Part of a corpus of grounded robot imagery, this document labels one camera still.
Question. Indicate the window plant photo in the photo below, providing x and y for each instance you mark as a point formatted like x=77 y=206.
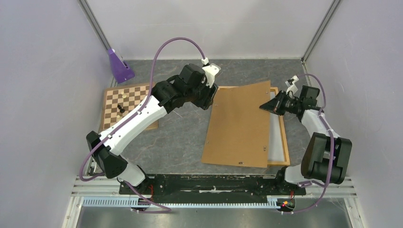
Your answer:
x=276 y=152

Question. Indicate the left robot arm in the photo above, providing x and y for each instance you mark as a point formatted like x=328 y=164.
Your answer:
x=194 y=84

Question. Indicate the black chess piece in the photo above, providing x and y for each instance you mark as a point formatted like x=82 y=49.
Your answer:
x=121 y=109

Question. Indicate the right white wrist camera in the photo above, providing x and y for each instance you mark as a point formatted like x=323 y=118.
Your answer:
x=291 y=86

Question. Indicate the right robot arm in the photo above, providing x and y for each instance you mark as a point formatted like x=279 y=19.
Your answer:
x=327 y=155

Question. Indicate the purple plastic stand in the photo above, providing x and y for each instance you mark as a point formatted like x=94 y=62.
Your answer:
x=120 y=69

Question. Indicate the wooden chessboard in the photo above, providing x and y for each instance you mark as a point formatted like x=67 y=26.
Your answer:
x=136 y=93

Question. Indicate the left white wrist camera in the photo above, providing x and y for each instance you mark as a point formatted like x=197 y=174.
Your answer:
x=211 y=71

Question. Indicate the brown frame backing board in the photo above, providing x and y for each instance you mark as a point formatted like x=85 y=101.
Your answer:
x=239 y=126

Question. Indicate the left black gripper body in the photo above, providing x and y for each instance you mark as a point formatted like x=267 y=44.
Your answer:
x=203 y=96

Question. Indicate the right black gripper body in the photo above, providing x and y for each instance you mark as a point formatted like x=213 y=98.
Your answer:
x=289 y=105

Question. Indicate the wooden picture frame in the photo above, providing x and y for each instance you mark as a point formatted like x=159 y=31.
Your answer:
x=285 y=141

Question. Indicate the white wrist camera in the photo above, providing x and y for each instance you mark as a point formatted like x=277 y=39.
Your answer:
x=211 y=71
x=291 y=86

